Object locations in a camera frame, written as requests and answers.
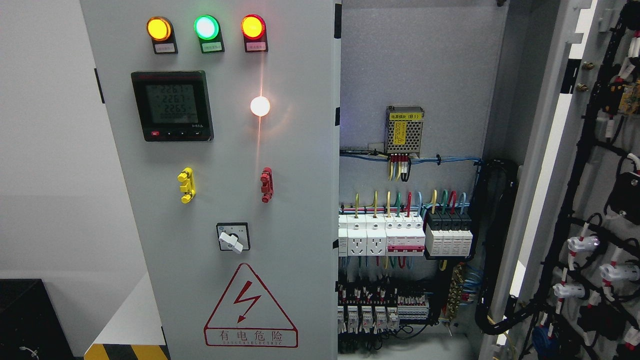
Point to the grey cabinet door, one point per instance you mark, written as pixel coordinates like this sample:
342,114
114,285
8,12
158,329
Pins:
561,272
292,236

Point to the red terminal connector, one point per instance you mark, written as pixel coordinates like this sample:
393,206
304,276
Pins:
267,184

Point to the white socket modules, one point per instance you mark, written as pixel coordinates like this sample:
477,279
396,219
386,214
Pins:
362,235

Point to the white glowing indicator light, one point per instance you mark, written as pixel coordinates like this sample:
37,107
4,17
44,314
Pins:
260,106

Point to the perforated metal power supply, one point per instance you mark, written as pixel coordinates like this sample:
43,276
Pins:
404,127

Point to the white red circuit breaker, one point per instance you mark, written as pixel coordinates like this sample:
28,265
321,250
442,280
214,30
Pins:
404,235

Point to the yellow terminal connector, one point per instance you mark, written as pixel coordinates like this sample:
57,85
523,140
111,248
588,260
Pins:
187,185

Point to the black relay terminal row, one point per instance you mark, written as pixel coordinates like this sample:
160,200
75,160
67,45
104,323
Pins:
380,306

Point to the black white surge protector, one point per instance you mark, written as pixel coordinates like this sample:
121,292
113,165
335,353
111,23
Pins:
448,234

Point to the red electric hazard sticker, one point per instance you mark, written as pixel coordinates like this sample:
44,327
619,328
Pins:
247,315

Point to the black digital power meter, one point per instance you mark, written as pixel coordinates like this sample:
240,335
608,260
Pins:
173,106

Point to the red indicator light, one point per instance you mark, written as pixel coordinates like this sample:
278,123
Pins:
253,28

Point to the green indicator light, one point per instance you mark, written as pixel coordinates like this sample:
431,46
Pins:
209,33

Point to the yellow indicator light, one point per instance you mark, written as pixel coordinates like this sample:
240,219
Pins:
162,35

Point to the white rotary selector switch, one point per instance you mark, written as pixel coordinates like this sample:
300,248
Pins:
233,236

